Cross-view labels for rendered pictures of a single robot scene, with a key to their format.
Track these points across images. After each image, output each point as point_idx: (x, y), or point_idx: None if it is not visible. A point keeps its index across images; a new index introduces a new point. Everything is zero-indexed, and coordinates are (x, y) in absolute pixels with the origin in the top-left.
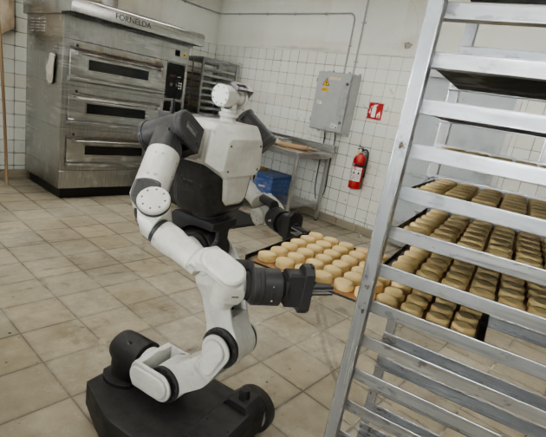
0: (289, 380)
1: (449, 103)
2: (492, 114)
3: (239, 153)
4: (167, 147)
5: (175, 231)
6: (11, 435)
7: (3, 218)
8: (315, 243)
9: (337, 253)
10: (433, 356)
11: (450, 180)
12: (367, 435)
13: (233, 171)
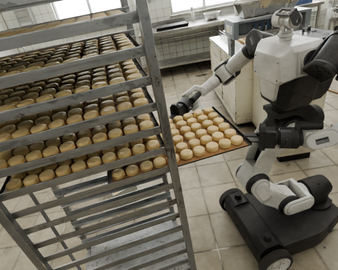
0: None
1: (115, 33)
2: (97, 39)
3: (261, 61)
4: (241, 47)
5: (209, 78)
6: (295, 175)
7: None
8: (229, 139)
9: (197, 132)
10: (149, 224)
11: (139, 102)
12: (185, 259)
13: (258, 73)
